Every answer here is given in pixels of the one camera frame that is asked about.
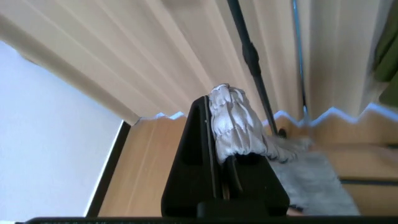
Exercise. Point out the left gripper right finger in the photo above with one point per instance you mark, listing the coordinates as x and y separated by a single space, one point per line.
258 186

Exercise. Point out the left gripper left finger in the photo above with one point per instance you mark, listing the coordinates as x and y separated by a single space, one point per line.
189 174

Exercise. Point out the black clothes rack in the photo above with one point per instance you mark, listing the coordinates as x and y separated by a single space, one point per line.
250 56

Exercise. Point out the beige curtain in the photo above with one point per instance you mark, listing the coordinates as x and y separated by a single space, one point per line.
155 46

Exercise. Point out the pale grey shorts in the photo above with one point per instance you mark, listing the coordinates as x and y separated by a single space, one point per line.
233 124

